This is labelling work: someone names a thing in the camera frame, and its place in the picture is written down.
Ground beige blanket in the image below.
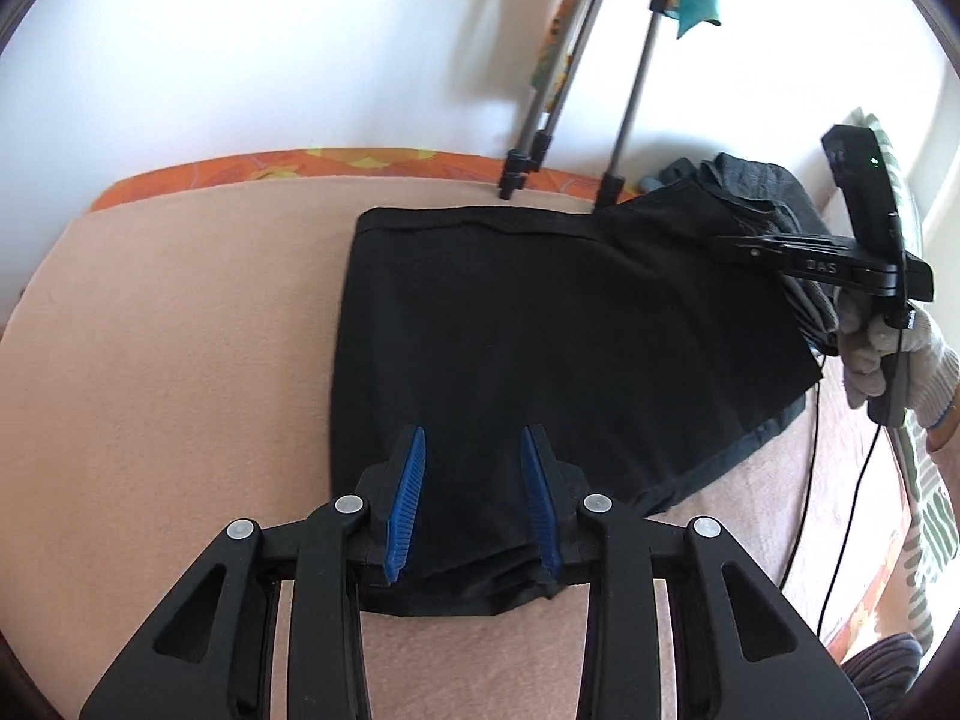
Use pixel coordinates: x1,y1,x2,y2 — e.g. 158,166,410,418
0,176,923,720

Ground person's right forearm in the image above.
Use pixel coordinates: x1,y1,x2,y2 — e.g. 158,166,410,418
926,405,960,460

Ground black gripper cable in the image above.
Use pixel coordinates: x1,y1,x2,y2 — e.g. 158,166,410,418
816,307,912,642

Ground person's right hand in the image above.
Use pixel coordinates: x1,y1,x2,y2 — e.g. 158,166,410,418
836,294,960,432

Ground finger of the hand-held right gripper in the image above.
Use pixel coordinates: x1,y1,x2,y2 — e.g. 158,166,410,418
712,234,856,271

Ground orange floral bed sheet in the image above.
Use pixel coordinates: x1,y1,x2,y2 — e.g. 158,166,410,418
90,148,638,212

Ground green striped white pillow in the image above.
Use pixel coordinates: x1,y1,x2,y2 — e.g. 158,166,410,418
855,112,960,646

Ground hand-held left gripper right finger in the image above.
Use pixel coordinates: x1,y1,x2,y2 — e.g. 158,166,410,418
519,424,871,720

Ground grey folded pants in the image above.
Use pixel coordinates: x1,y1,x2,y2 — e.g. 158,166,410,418
701,152,839,350

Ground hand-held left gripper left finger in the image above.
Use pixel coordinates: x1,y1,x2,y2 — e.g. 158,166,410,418
79,425,427,720

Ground black folded clothes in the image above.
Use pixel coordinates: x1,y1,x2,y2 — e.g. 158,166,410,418
658,157,710,192

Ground black pants with pink trim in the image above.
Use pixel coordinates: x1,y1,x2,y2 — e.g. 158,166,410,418
330,187,822,620

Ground black cord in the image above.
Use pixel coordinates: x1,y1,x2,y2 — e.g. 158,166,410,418
776,345,826,590

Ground silver tripod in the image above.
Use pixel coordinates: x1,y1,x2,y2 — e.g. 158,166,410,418
499,0,680,211

